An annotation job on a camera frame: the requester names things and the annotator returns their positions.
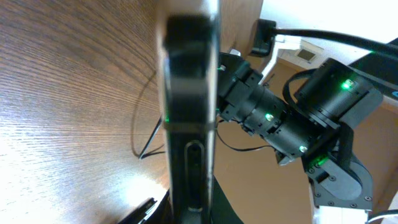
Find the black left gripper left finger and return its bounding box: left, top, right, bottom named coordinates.
left=118, top=191, right=171, bottom=224

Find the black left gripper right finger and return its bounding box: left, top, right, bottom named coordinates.
left=211, top=177, right=243, bottom=224

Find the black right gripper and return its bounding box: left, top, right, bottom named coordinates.
left=216, top=53, right=264, bottom=123

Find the black USB charging cable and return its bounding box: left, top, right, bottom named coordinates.
left=130, top=70, right=167, bottom=161

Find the black Galaxy smartphone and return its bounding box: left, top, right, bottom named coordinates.
left=156, top=0, right=220, bottom=223

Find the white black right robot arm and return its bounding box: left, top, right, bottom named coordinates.
left=218, top=53, right=397, bottom=213

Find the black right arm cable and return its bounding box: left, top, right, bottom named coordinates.
left=248, top=18, right=398, bottom=60

